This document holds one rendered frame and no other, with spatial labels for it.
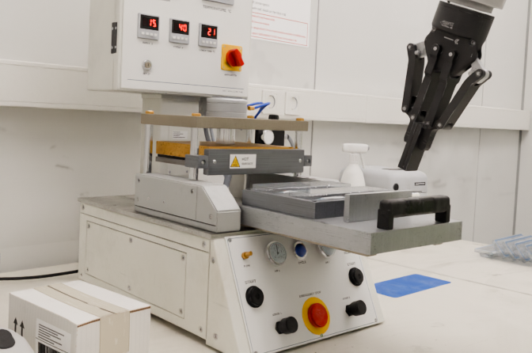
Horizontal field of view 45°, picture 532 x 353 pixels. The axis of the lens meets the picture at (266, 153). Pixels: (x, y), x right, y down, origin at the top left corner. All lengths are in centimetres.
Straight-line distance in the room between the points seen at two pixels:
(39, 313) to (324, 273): 47
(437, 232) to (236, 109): 45
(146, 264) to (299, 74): 108
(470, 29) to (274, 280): 49
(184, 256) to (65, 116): 61
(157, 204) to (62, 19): 60
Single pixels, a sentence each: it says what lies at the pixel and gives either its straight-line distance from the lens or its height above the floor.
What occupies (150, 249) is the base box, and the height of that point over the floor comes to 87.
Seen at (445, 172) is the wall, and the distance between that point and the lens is 289.
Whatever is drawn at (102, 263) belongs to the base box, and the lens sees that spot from 132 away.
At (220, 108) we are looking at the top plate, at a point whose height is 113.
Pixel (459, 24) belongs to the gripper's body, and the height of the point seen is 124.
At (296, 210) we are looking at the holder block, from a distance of 96.
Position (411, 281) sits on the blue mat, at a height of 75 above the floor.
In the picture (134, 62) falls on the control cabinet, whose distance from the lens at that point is 128.
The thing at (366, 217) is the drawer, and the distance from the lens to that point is 95.
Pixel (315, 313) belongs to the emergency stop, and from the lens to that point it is 109.
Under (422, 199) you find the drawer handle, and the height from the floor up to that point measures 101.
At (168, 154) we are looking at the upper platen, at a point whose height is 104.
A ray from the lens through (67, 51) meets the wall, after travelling 158.
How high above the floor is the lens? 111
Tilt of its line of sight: 3 degrees down
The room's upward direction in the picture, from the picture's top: 3 degrees clockwise
